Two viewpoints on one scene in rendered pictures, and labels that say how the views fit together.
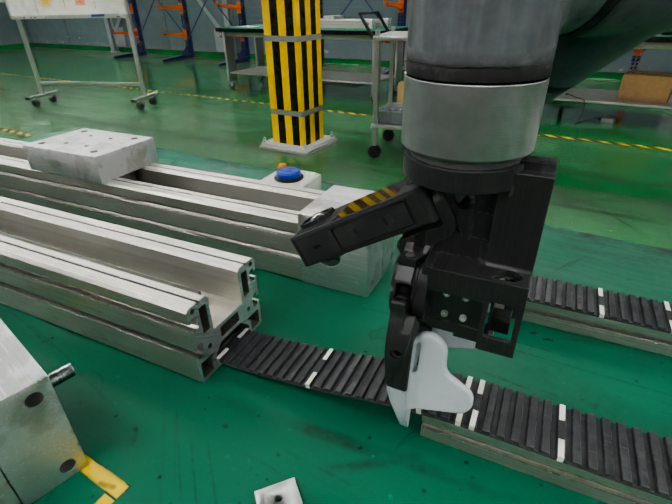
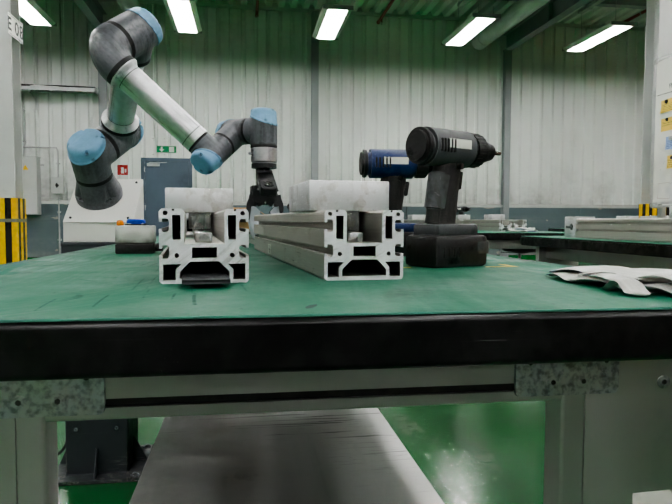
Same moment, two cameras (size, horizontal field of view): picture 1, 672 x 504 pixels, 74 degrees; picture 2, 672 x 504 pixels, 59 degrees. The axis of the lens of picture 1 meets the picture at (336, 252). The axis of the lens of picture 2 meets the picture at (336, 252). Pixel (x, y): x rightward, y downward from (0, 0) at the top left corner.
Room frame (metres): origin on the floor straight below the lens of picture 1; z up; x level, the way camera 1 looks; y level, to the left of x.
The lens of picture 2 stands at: (1.18, 1.36, 0.85)
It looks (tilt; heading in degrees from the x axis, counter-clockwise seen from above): 3 degrees down; 230
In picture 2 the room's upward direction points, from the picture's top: straight up
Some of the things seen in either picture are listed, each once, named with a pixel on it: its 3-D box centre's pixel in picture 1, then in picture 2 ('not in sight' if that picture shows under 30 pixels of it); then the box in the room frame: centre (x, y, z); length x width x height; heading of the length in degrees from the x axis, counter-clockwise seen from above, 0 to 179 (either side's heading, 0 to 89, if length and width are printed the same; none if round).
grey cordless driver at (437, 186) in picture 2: not in sight; (459, 198); (0.40, 0.73, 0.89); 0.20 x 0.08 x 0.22; 176
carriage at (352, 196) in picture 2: not in sight; (335, 207); (0.63, 0.69, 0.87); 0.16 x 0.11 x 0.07; 64
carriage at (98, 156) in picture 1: (94, 161); (198, 209); (0.69, 0.38, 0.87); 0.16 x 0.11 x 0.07; 64
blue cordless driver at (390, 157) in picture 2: not in sight; (407, 202); (0.28, 0.50, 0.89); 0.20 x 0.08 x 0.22; 146
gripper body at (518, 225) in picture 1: (464, 243); (263, 185); (0.25, -0.08, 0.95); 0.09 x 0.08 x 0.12; 64
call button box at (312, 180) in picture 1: (287, 196); (140, 238); (0.68, 0.08, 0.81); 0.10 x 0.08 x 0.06; 154
